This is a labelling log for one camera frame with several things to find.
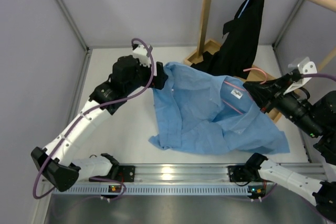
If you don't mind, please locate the pink wire hanger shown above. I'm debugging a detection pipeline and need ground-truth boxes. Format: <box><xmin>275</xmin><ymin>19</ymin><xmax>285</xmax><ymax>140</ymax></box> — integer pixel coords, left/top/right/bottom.
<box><xmin>222</xmin><ymin>68</ymin><xmax>268</xmax><ymax>116</ymax></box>

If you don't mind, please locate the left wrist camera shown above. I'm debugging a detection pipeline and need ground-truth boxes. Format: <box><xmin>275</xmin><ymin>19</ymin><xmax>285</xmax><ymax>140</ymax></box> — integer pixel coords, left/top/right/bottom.
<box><xmin>132</xmin><ymin>44</ymin><xmax>151</xmax><ymax>68</ymax></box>

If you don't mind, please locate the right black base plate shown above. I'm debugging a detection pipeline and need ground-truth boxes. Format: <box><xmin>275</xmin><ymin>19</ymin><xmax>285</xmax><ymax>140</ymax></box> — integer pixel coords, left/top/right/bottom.
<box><xmin>228</xmin><ymin>165</ymin><xmax>251</xmax><ymax>183</ymax></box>

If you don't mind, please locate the aluminium mounting rail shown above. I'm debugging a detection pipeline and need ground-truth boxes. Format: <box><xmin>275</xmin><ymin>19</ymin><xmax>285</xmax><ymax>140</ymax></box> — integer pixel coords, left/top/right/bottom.
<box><xmin>43</xmin><ymin>163</ymin><xmax>326</xmax><ymax>183</ymax></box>

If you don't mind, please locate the grey slotted cable duct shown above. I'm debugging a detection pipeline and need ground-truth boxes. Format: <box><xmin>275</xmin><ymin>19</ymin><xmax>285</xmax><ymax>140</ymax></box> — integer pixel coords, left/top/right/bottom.
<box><xmin>52</xmin><ymin>184</ymin><xmax>267</xmax><ymax>196</ymax></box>

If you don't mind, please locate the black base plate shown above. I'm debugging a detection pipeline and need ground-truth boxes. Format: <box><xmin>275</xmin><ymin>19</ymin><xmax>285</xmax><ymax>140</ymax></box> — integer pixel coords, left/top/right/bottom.
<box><xmin>228</xmin><ymin>165</ymin><xmax>251</xmax><ymax>183</ymax></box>
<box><xmin>89</xmin><ymin>165</ymin><xmax>135</xmax><ymax>183</ymax></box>

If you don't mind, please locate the black shirt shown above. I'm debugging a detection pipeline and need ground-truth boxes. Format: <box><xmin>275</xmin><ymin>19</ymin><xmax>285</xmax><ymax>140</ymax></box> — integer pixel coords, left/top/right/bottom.
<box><xmin>191</xmin><ymin>0</ymin><xmax>265</xmax><ymax>79</ymax></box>

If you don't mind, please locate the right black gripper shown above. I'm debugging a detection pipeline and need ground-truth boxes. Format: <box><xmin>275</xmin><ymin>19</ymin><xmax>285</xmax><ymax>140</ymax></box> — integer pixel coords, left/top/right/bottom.
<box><xmin>243</xmin><ymin>74</ymin><xmax>325</xmax><ymax>138</ymax></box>

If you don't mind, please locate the light blue shirt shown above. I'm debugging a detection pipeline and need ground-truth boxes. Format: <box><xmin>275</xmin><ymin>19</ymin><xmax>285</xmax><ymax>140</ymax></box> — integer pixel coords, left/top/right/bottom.
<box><xmin>149</xmin><ymin>62</ymin><xmax>289</xmax><ymax>155</ymax></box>

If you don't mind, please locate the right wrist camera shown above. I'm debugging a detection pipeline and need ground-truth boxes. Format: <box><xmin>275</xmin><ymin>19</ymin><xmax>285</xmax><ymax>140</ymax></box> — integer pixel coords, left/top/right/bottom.
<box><xmin>284</xmin><ymin>57</ymin><xmax>317</xmax><ymax>94</ymax></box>

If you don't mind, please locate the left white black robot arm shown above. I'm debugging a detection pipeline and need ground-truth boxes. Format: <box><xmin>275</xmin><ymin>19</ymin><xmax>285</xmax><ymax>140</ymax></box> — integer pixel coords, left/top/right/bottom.
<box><xmin>31</xmin><ymin>55</ymin><xmax>167</xmax><ymax>192</ymax></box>

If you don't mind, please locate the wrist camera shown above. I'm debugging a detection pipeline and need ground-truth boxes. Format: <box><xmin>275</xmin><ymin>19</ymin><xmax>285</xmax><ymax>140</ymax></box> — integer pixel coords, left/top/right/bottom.
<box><xmin>132</xmin><ymin>44</ymin><xmax>151</xmax><ymax>68</ymax></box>
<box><xmin>284</xmin><ymin>57</ymin><xmax>317</xmax><ymax>94</ymax></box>

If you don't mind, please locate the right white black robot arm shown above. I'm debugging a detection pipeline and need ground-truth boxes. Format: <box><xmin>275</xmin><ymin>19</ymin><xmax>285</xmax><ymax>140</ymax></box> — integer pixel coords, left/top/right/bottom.
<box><xmin>243</xmin><ymin>73</ymin><xmax>335</xmax><ymax>222</ymax></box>

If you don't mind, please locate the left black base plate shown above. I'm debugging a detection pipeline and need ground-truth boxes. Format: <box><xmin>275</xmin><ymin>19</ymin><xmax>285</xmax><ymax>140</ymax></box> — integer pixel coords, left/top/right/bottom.
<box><xmin>89</xmin><ymin>165</ymin><xmax>135</xmax><ymax>183</ymax></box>

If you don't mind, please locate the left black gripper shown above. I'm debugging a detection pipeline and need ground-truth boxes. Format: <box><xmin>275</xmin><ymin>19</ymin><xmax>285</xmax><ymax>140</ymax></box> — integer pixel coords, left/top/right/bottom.
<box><xmin>124</xmin><ymin>58</ymin><xmax>167</xmax><ymax>95</ymax></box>

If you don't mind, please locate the wooden clothes rack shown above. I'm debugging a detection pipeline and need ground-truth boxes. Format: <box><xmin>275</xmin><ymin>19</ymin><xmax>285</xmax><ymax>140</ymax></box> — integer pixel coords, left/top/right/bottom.
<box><xmin>183</xmin><ymin>0</ymin><xmax>336</xmax><ymax>124</ymax></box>

